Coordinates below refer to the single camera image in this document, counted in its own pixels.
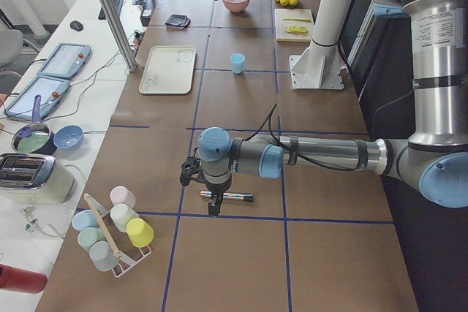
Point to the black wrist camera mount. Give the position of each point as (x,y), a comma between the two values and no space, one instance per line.
(192,170)

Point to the grey folded cloth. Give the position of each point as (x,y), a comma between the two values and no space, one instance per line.
(177,19)

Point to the red bottle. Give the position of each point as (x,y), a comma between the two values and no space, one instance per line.
(19,280)

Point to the blue cup on rack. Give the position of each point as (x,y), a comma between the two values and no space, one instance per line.
(84,219)

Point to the cream bear serving tray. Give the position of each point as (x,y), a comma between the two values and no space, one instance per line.
(168,70)

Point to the blue saucepan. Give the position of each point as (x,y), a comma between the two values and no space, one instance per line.
(36,137)

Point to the steel muddler black head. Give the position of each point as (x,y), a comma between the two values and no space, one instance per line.
(244,197)

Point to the pink cup on rack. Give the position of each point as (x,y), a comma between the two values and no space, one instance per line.
(122,195)

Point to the white cup on rack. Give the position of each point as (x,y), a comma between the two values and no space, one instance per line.
(121,215)

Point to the wooden cutting board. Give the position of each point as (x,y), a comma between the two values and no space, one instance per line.
(293,25)

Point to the green cup on rack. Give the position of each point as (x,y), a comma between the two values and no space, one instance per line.
(88,236)

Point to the yellow cup on rack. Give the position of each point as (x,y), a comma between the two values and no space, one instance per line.
(140,233)

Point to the teach pendant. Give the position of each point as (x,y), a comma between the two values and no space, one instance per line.
(51,89)
(66,60)

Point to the black computer mouse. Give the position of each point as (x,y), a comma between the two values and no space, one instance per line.
(76,25)

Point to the aluminium frame post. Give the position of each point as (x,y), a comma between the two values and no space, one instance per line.
(119,35)

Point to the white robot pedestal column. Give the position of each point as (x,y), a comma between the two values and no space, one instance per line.
(318,67)

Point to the teach pendant near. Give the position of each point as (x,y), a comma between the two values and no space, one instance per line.
(51,89)

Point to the blue bowl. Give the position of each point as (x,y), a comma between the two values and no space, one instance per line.
(68,137)

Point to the light blue plastic cup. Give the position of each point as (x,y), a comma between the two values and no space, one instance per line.
(237,61)

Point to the lemon slices row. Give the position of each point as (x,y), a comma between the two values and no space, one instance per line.
(296,29)

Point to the yellow plastic knife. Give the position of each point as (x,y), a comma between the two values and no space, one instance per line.
(308,20)

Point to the white wire cup rack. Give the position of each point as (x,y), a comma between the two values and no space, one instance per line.
(128,256)

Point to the grey cup on rack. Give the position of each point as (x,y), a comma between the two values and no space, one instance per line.
(102,256)

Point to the teach pendant far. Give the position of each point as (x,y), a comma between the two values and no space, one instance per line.
(66,60)

